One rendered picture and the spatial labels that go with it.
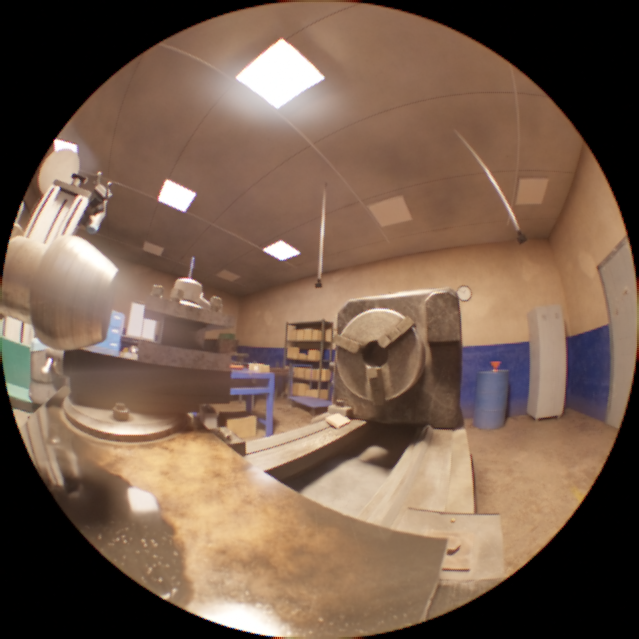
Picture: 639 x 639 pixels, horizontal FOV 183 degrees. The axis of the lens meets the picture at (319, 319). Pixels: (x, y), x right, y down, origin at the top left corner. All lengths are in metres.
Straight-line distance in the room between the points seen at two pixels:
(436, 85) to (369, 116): 0.83
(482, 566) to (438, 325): 0.61
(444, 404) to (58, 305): 0.80
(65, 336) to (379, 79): 2.43
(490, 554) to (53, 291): 0.39
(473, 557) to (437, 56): 2.64
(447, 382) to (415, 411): 0.15
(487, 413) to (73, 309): 3.54
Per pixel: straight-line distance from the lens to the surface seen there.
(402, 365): 0.52
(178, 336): 0.38
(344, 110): 2.46
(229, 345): 0.34
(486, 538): 0.28
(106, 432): 0.32
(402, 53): 2.40
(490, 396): 3.41
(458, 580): 0.24
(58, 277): 0.16
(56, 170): 3.96
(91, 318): 0.17
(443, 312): 0.67
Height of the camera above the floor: 1.07
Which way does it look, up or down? 12 degrees up
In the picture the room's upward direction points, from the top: 3 degrees clockwise
